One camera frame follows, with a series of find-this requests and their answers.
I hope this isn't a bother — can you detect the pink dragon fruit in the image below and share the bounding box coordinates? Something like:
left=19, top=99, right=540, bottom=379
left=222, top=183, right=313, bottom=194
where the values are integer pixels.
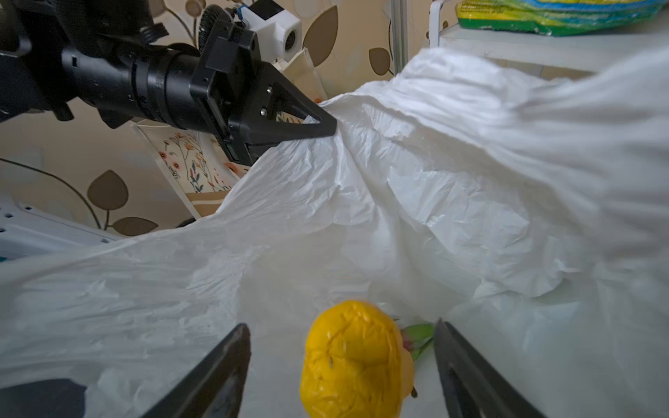
left=401, top=323, right=435, bottom=362

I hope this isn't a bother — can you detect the yellow lemon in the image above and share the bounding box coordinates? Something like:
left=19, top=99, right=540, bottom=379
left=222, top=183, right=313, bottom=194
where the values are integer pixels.
left=300, top=301, right=415, bottom=417

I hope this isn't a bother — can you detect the cream floral tote bag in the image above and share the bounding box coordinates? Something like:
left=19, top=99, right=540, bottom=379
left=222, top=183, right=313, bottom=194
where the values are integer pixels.
left=131, top=48, right=328, bottom=219

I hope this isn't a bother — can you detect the yellow green snack bag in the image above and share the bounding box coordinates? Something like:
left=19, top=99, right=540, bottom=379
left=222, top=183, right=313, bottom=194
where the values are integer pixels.
left=456, top=0, right=667, bottom=37

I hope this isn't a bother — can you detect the white two-tier shelf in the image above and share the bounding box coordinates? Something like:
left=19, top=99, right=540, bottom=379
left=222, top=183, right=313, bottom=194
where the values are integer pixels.
left=429, top=1, right=668, bottom=75

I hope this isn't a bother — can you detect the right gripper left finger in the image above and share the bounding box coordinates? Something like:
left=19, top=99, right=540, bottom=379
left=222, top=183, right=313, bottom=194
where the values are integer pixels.
left=144, top=324, right=251, bottom=418

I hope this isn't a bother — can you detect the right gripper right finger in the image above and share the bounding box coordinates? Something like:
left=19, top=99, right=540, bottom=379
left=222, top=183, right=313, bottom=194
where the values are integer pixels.
left=433, top=320, right=543, bottom=417

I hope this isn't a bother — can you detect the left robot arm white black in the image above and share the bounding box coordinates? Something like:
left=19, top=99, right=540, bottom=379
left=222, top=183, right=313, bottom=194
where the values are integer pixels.
left=1, top=1, right=337, bottom=165

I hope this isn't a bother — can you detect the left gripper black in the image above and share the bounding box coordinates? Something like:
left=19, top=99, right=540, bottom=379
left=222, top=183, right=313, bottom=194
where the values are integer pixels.
left=190, top=20, right=337, bottom=165

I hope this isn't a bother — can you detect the white plastic grocery bag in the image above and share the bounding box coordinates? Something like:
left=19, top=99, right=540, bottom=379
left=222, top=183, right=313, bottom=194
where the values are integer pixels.
left=1, top=47, right=668, bottom=417

